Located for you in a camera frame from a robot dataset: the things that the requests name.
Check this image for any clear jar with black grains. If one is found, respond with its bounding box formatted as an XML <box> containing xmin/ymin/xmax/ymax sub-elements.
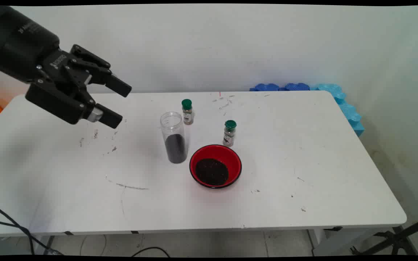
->
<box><xmin>160</xmin><ymin>111</ymin><xmax>188</xmax><ymax>164</ymax></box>

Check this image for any black floor cable loop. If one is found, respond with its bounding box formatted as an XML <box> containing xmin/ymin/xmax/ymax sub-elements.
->
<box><xmin>132</xmin><ymin>247</ymin><xmax>170</xmax><ymax>258</ymax></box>

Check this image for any black hanging cable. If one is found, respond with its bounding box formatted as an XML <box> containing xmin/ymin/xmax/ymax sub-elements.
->
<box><xmin>0</xmin><ymin>201</ymin><xmax>64</xmax><ymax>256</ymax></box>
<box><xmin>0</xmin><ymin>219</ymin><xmax>35</xmax><ymax>255</ymax></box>

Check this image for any black tripod stand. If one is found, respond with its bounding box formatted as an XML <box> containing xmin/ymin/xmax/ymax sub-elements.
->
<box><xmin>351</xmin><ymin>215</ymin><xmax>418</xmax><ymax>256</ymax></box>

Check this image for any red bowl with black grains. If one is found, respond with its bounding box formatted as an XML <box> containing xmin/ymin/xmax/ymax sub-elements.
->
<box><xmin>189</xmin><ymin>144</ymin><xmax>242</xmax><ymax>189</ymax></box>

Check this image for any green cap spice bottle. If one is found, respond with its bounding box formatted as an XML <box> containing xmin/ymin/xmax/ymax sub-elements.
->
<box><xmin>181</xmin><ymin>99</ymin><xmax>195</xmax><ymax>125</ymax></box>
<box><xmin>222</xmin><ymin>120</ymin><xmax>237</xmax><ymax>147</ymax></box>

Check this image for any white table leg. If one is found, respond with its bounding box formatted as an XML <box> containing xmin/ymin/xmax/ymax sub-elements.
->
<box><xmin>31</xmin><ymin>236</ymin><xmax>55</xmax><ymax>255</ymax></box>
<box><xmin>308</xmin><ymin>228</ymin><xmax>394</xmax><ymax>256</ymax></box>

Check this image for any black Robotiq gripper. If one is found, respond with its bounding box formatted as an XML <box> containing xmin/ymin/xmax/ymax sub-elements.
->
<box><xmin>0</xmin><ymin>5</ymin><xmax>132</xmax><ymax>129</ymax></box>

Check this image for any light blue foam tile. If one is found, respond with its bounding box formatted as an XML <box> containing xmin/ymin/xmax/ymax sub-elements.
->
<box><xmin>310</xmin><ymin>83</ymin><xmax>365</xmax><ymax>137</ymax></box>

